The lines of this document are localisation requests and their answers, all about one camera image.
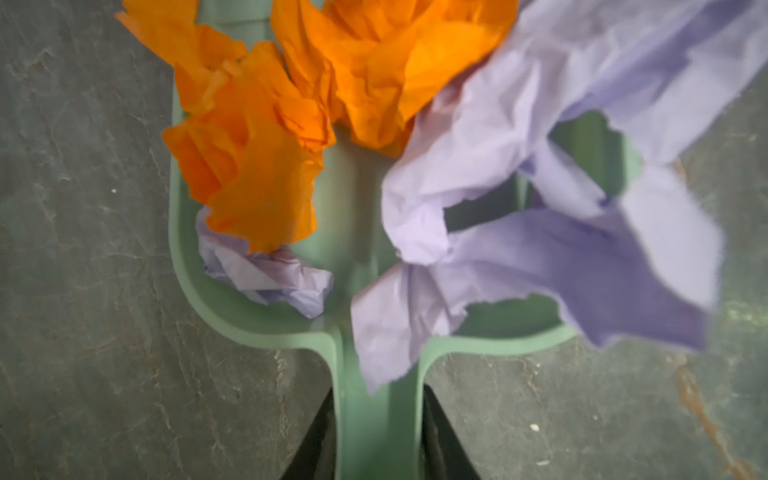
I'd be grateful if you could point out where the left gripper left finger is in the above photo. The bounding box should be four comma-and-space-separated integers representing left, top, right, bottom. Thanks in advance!
281, 390, 336, 480

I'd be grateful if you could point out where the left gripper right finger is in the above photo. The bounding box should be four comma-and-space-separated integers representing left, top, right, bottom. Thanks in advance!
422, 385, 480, 480

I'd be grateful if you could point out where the green plastic dustpan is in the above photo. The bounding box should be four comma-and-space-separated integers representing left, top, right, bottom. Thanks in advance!
167, 0, 646, 480

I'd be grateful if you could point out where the purple scrap small back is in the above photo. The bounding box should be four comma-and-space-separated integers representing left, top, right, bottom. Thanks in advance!
195, 206, 334, 319

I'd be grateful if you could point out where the purple scrap pair back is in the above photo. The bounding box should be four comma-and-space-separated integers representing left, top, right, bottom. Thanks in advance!
351, 1, 767, 390

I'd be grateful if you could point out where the orange scrap by dustpan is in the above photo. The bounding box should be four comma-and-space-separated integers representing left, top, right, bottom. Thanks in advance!
116, 1, 335, 253

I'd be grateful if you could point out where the orange scrap centre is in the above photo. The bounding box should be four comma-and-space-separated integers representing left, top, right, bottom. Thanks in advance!
270, 0, 519, 158

